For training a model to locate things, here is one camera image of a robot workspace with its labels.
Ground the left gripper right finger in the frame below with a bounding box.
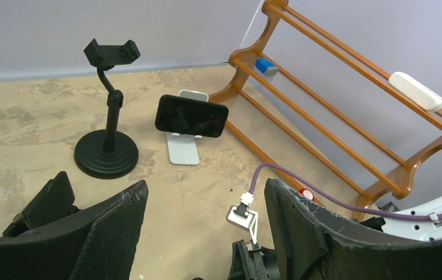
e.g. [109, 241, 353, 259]
[264, 179, 442, 279]

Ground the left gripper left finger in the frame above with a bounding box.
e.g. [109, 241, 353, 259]
[0, 180, 148, 279]

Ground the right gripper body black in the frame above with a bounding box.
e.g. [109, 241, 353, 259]
[228, 240, 281, 280]

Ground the black phone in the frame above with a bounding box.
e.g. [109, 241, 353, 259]
[155, 94, 229, 138]
[2, 171, 79, 237]

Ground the black round-base pole stand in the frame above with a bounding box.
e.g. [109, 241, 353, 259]
[74, 39, 140, 180]

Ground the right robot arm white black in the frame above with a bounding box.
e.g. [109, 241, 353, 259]
[227, 180, 442, 279]

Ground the silver phone stand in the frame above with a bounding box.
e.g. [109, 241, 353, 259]
[166, 89, 209, 166]

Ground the black phone on silver stand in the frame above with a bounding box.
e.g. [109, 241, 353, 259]
[155, 94, 229, 138]

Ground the orange wooden rack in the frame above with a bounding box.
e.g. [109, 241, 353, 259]
[211, 1, 442, 209]

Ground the white clip on rack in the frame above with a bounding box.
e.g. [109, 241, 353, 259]
[388, 71, 442, 112]

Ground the blue small block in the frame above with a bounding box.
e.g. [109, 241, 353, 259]
[255, 58, 279, 77]

